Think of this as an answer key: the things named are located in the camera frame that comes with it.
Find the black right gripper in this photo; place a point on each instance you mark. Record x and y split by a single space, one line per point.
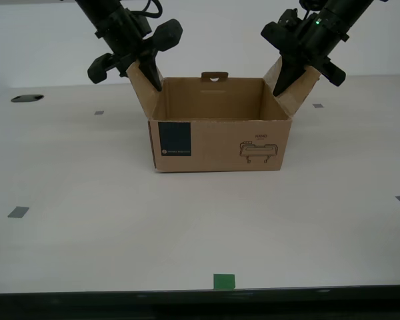
303 43

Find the large green tape square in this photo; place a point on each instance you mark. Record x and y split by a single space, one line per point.
224 282

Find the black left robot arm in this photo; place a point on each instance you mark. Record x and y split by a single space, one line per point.
103 13

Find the brown cardboard box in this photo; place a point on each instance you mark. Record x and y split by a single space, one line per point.
220 150

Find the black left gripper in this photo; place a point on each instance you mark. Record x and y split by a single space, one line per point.
130 43

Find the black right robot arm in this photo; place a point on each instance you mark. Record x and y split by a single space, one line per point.
346 13

